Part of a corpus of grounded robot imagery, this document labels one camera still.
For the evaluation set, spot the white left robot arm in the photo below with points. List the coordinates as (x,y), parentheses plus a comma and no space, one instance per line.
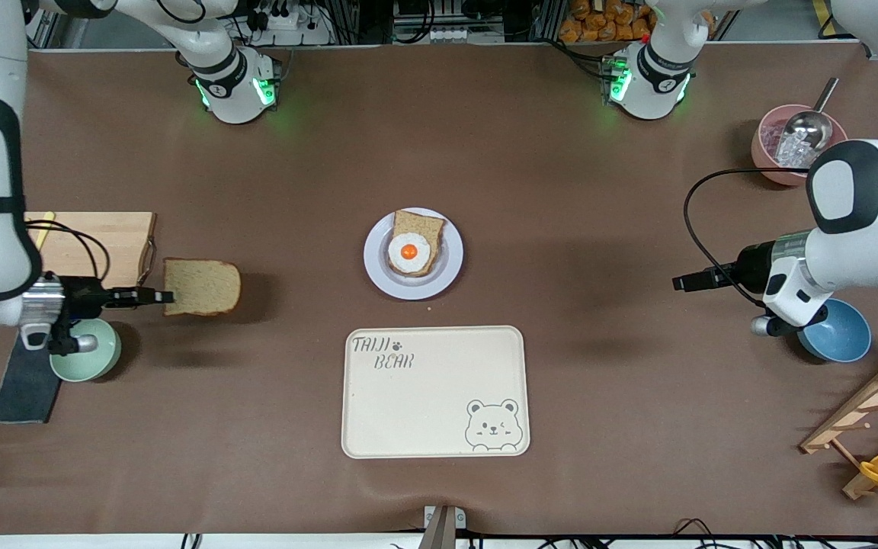
(866,252)

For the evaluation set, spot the mint green bowl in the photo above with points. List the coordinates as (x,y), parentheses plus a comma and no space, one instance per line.
(92,362)

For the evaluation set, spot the cream tray with bear print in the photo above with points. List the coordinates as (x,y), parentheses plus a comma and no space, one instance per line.
(424,412)

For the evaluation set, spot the orange packets pile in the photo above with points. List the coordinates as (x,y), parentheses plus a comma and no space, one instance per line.
(599,19)

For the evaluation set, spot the blue bowl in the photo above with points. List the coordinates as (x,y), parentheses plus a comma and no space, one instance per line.
(843,339)

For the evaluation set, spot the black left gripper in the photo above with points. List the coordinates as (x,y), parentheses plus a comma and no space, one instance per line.
(753,264)

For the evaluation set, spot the fried egg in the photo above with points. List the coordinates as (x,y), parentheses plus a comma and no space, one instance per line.
(408,252)

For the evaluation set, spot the white round plate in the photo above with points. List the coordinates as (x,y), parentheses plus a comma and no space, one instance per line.
(378,267)

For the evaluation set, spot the grey metal bracket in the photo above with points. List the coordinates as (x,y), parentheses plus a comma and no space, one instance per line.
(443,526)

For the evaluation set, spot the wooden cutting board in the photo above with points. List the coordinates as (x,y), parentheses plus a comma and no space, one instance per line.
(119,244)

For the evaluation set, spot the plain bread slice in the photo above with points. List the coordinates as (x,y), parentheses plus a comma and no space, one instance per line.
(206,288)

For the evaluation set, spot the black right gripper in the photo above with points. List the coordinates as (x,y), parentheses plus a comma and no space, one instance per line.
(82,296)

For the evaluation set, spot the clear ice cubes pile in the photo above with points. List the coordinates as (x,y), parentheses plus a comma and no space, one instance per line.
(789,156)

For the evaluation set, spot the wooden cup rack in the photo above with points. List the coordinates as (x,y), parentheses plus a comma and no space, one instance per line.
(866,400)

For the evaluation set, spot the dark grey cloth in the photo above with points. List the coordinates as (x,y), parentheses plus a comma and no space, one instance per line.
(24,389)

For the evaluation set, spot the metal scoop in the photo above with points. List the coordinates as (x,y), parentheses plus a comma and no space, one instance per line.
(809,126)

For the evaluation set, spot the white power strip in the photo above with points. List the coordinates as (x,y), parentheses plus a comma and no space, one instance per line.
(294,23)

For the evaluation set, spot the pink bowl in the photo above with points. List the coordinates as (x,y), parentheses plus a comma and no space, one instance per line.
(770,164)

